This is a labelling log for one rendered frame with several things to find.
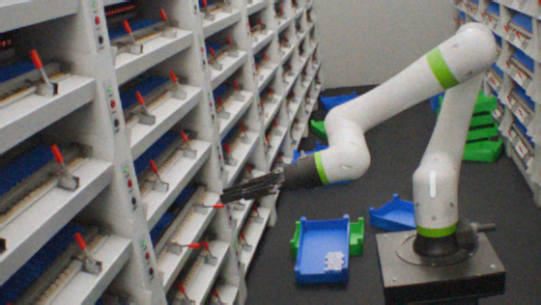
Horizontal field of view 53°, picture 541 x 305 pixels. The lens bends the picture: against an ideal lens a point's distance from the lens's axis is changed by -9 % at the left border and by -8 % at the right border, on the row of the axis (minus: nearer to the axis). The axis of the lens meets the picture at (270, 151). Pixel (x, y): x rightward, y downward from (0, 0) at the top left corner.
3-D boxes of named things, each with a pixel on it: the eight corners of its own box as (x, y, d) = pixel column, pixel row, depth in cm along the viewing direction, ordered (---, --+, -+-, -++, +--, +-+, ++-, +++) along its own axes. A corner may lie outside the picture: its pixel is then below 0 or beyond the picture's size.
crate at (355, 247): (364, 233, 259) (362, 216, 256) (362, 255, 240) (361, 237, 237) (298, 236, 265) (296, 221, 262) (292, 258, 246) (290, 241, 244)
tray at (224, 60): (245, 61, 255) (251, 31, 250) (208, 94, 199) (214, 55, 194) (202, 52, 257) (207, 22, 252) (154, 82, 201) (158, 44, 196)
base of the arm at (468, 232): (488, 227, 173) (488, 209, 171) (502, 247, 159) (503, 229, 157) (409, 239, 175) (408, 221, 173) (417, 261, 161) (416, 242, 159)
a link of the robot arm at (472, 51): (503, 55, 150) (481, 17, 149) (505, 63, 139) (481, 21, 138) (448, 86, 158) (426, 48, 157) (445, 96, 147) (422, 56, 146)
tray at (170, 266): (219, 206, 201) (223, 180, 198) (161, 301, 145) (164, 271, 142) (164, 192, 203) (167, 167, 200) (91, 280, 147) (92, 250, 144)
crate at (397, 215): (447, 222, 255) (446, 206, 253) (421, 240, 243) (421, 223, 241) (396, 208, 278) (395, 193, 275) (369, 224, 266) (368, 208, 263)
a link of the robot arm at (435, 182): (460, 215, 171) (458, 155, 166) (457, 237, 157) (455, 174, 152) (418, 215, 176) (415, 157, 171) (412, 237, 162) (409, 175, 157)
